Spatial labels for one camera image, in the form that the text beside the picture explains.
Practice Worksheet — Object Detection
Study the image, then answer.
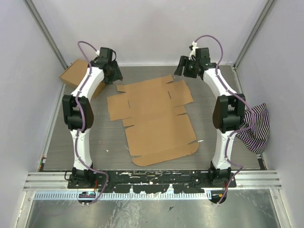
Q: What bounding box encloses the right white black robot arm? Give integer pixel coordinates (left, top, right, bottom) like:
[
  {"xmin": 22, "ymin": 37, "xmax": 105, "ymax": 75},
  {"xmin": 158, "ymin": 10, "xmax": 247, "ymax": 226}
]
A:
[{"xmin": 174, "ymin": 56, "xmax": 245, "ymax": 188}]

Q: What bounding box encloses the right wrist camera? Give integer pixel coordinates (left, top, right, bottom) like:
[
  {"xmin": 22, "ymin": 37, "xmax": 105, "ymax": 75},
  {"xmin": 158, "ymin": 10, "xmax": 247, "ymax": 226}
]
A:
[{"xmin": 189, "ymin": 41, "xmax": 210, "ymax": 62}]

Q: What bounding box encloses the aluminium corner post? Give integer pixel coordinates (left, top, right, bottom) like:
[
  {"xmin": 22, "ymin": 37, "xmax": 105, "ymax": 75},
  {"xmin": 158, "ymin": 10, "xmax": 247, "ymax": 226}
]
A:
[
  {"xmin": 23, "ymin": 0, "xmax": 68, "ymax": 69},
  {"xmin": 233, "ymin": 0, "xmax": 276, "ymax": 69}
]

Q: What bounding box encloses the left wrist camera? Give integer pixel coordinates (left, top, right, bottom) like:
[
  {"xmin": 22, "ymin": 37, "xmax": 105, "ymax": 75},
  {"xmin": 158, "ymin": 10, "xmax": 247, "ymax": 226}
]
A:
[{"xmin": 98, "ymin": 47, "xmax": 114, "ymax": 61}]

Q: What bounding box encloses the striped purple white cloth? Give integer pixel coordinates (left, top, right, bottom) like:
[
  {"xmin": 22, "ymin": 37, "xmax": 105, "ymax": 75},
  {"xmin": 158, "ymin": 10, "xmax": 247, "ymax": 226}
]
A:
[{"xmin": 236, "ymin": 103, "xmax": 270, "ymax": 154}]

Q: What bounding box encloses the left aluminium corner post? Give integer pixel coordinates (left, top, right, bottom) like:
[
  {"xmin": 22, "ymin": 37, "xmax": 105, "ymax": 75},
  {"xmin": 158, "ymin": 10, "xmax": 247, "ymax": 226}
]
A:
[{"xmin": 23, "ymin": 0, "xmax": 68, "ymax": 69}]

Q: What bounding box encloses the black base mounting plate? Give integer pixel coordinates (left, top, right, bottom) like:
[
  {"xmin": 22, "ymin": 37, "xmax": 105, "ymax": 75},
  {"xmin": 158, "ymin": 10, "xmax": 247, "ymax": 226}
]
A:
[{"xmin": 67, "ymin": 170, "xmax": 236, "ymax": 194}]

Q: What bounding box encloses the right aluminium corner post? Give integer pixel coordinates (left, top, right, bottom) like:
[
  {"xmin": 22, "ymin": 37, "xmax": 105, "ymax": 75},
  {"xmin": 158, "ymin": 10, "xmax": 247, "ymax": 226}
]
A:
[{"xmin": 233, "ymin": 0, "xmax": 276, "ymax": 69}]

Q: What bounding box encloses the slotted white cable duct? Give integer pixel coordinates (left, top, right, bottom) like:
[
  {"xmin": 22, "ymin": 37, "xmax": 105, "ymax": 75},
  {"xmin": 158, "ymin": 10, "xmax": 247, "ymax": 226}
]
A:
[{"xmin": 34, "ymin": 191, "xmax": 211, "ymax": 200}]

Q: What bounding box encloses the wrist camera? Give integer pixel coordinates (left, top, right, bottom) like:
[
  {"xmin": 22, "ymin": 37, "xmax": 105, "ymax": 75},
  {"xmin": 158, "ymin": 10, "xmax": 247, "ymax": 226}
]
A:
[
  {"xmin": 189, "ymin": 41, "xmax": 210, "ymax": 62},
  {"xmin": 98, "ymin": 47, "xmax": 114, "ymax": 61}
]

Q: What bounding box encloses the folded brown cardboard box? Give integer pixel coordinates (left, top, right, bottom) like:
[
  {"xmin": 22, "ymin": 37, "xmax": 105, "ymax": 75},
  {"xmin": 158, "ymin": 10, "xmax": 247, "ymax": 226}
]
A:
[{"xmin": 60, "ymin": 59, "xmax": 105, "ymax": 100}]

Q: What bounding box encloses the aluminium front rail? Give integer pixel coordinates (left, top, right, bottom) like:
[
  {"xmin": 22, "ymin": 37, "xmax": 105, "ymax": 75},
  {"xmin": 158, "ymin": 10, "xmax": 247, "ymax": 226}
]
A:
[{"xmin": 23, "ymin": 170, "xmax": 282, "ymax": 190}]

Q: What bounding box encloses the brown cardboard box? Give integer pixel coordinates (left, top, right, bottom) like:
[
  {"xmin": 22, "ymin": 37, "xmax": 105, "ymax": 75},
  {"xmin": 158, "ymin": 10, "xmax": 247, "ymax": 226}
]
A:
[
  {"xmin": 60, "ymin": 59, "xmax": 105, "ymax": 100},
  {"xmin": 107, "ymin": 75, "xmax": 199, "ymax": 167}
]

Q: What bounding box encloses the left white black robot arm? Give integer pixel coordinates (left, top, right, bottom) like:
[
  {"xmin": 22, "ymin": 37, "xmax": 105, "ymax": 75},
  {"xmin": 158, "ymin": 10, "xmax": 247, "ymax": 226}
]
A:
[{"xmin": 60, "ymin": 59, "xmax": 123, "ymax": 189}]

